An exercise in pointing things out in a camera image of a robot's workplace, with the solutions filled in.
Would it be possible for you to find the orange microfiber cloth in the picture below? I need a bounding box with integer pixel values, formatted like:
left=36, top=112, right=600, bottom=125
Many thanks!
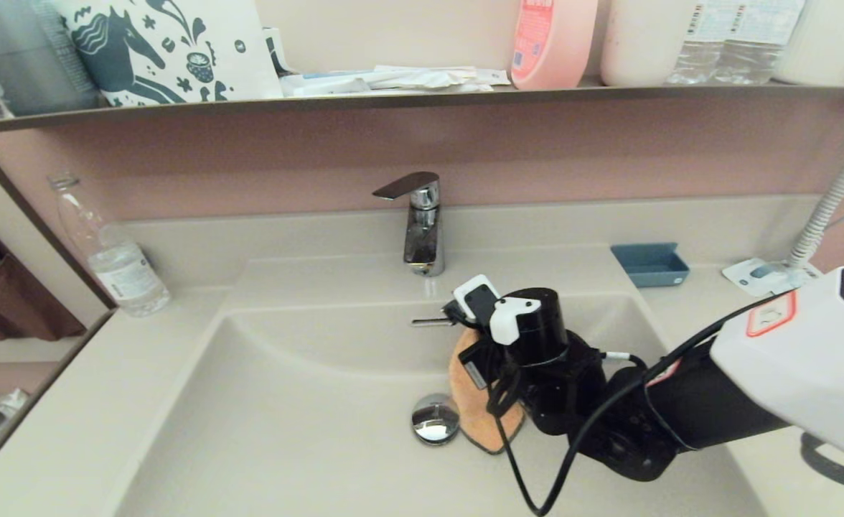
left=449, top=327, right=527, bottom=455

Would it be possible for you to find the chrome sink faucet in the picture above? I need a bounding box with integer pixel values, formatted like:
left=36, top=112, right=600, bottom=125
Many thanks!
left=372, top=171, right=446, bottom=278

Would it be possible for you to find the beige sink basin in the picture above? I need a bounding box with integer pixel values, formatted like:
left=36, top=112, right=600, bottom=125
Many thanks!
left=99, top=291, right=782, bottom=517

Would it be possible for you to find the blue soap dish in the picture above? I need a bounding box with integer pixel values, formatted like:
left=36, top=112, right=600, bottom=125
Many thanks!
left=611, top=243, right=690, bottom=289

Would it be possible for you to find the chrome drain stopper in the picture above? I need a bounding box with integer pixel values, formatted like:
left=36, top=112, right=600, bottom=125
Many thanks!
left=411, top=393, right=461, bottom=446

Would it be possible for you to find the white card with grey print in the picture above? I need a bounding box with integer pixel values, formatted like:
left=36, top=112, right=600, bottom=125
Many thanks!
left=721, top=257, right=789, bottom=297

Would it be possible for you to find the pink lotion bottle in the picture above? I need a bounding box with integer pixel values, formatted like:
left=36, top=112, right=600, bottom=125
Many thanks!
left=510, top=0, right=599, bottom=91

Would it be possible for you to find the pile of white sachets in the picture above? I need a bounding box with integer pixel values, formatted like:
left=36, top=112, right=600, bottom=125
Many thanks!
left=280, top=65, right=512, bottom=98

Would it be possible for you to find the white ceramic container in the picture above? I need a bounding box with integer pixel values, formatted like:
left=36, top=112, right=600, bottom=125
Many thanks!
left=599, top=0, right=697, bottom=87

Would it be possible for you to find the clear labelled water bottle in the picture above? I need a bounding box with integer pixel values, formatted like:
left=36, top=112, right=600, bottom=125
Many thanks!
left=714, top=0, right=805, bottom=84
left=666, top=0, right=736, bottom=85

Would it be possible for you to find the white bag with horse print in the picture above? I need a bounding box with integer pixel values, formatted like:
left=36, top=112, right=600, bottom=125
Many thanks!
left=52, top=0, right=284, bottom=108

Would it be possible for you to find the white ribbed mug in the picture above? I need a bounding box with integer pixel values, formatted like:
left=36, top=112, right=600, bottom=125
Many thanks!
left=774, top=0, right=844, bottom=85

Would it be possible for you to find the clear bottle without cap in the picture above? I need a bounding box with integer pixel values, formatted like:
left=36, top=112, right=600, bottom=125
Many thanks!
left=49, top=172, right=172, bottom=319

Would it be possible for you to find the brown hanging towel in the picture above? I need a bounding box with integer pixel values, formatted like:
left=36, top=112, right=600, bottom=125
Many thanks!
left=0, top=208, right=87, bottom=343

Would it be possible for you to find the grey container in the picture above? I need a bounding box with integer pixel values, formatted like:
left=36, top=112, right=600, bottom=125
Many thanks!
left=0, top=0, right=101, bottom=119

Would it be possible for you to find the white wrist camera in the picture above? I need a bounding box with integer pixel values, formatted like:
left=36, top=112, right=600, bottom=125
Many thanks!
left=442, top=274, right=502, bottom=327

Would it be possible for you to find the thin black cable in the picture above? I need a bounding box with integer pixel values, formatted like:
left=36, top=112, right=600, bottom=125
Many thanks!
left=487, top=345, right=541, bottom=515

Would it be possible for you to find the brown wall shelf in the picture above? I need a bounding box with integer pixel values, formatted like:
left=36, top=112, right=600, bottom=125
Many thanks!
left=0, top=80, right=844, bottom=139

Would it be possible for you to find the white coiled hose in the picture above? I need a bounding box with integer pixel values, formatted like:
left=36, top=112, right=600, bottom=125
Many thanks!
left=787, top=108, right=844, bottom=269

